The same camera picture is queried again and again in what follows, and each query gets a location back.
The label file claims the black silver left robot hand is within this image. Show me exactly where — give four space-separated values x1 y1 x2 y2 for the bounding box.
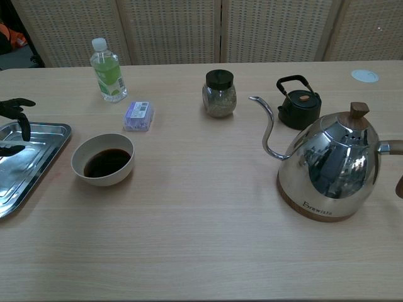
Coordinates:
0 98 37 157

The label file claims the white bowl with dark liquid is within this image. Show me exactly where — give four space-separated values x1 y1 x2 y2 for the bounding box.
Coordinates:
71 133 135 187

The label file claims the black tripod stand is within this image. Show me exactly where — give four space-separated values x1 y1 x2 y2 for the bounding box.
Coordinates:
18 18 44 67

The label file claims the stainless steel tray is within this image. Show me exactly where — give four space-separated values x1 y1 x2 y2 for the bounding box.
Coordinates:
0 122 72 220

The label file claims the orange object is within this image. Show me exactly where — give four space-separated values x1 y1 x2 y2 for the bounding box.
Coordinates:
0 21 28 48

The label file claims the green label water bottle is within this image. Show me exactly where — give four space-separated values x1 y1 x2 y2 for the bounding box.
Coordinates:
89 38 128 104

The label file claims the purple wrapped pack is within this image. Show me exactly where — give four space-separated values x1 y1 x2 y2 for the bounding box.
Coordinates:
122 100 156 132

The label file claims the woven folding screen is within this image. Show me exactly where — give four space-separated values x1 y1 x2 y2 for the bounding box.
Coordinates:
9 0 403 69

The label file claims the glass jar black lid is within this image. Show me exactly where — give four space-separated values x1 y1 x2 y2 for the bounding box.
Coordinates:
201 69 238 119

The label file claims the small black teapot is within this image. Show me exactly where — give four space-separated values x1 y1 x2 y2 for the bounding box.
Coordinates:
276 74 322 131

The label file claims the steel gooseneck kettle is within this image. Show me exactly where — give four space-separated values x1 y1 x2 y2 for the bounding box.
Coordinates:
248 96 403 223

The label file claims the white round table cap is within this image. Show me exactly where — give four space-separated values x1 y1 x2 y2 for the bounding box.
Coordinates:
351 69 380 84

